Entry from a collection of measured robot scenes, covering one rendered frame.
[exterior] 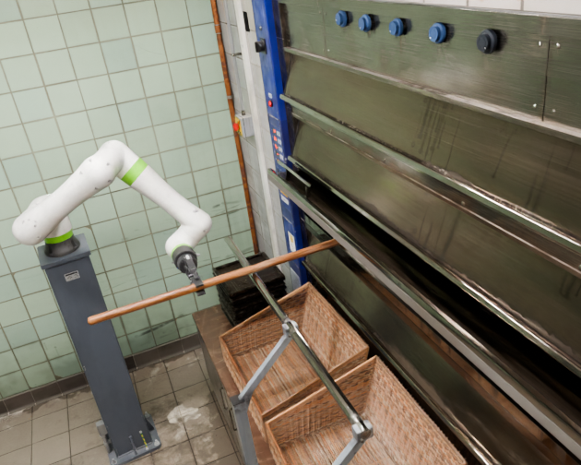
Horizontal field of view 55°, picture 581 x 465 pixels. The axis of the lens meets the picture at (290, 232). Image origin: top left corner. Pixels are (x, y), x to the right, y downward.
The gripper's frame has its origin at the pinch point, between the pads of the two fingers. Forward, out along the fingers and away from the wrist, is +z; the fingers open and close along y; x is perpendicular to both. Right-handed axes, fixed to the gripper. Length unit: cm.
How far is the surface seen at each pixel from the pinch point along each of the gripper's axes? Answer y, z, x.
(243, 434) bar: 38, 39, 2
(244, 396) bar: 23.1, 37.6, -1.7
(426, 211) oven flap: -37, 59, -58
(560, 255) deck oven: -46, 106, -58
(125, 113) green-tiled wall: -38, -123, 1
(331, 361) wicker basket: 56, 2, -48
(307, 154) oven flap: -31, -19, -56
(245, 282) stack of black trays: 34, -46, -28
